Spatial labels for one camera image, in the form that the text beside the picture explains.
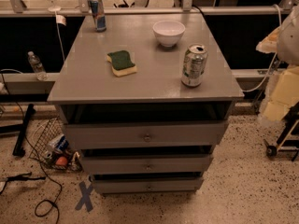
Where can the orange ball in basket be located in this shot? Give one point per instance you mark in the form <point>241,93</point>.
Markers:
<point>62,161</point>

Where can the clear plastic water bottle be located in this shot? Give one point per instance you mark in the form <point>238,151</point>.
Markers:
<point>37,66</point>

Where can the blue silver energy drink can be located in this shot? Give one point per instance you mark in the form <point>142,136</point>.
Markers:
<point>98,15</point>

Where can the wire basket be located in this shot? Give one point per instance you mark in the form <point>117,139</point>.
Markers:
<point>48,158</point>

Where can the black bar on floor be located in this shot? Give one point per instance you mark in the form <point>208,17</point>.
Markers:
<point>18,150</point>

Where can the grey drawer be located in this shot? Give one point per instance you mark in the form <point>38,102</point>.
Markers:
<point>134,183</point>
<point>146,164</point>
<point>94,136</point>

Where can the white bowl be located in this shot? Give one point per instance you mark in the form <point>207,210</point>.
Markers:
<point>168,33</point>

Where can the white lamp with cable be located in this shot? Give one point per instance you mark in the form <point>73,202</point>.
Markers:
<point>60,20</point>

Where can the grey bottom drawer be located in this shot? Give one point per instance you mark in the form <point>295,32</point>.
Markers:
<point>134,183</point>

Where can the blue white packet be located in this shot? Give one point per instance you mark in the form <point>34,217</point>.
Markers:
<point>57,144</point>

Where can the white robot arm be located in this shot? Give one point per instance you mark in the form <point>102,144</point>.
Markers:
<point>284,41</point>

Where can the grey drawer cabinet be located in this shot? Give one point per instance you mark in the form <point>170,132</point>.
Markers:
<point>87,91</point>

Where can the green yellow sponge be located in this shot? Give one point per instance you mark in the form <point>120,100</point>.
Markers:
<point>121,63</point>

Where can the grey middle drawer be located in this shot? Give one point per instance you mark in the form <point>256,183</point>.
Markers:
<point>146,164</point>

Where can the green white soda can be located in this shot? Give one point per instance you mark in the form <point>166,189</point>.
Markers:
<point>194,65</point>

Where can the grey top drawer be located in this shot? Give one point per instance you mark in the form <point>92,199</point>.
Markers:
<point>94,136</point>

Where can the black wheeled cart base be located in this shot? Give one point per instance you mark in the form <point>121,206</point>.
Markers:
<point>283,142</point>

